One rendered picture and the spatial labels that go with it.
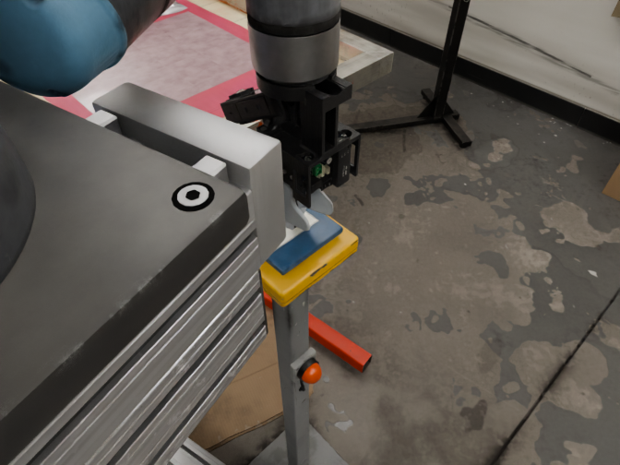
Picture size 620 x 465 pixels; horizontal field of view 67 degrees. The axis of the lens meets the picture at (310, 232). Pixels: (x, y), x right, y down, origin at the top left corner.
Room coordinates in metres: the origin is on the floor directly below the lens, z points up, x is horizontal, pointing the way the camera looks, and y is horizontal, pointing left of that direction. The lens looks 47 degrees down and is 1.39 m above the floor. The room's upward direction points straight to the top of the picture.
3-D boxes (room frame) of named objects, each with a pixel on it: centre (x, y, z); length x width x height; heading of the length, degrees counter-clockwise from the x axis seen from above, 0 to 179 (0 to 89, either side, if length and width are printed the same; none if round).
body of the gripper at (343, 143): (0.38, 0.01, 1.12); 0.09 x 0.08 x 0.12; 44
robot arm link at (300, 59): (0.39, 0.01, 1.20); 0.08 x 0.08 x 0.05
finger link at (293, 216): (0.37, 0.02, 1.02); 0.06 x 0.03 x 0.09; 44
